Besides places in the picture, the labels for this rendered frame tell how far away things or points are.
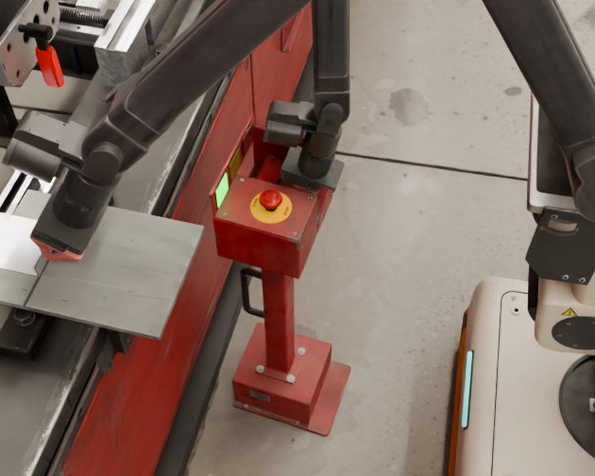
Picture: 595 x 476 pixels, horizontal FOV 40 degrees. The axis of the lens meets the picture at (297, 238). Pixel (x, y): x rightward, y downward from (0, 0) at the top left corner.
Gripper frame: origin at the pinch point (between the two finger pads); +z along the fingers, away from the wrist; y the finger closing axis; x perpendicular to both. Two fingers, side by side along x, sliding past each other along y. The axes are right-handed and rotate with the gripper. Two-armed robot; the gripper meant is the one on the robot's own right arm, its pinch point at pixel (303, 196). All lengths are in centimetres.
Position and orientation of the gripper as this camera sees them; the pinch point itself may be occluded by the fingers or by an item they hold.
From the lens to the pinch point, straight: 153.7
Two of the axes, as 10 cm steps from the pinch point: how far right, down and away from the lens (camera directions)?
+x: -2.9, 7.6, -5.8
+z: -1.8, 5.6, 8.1
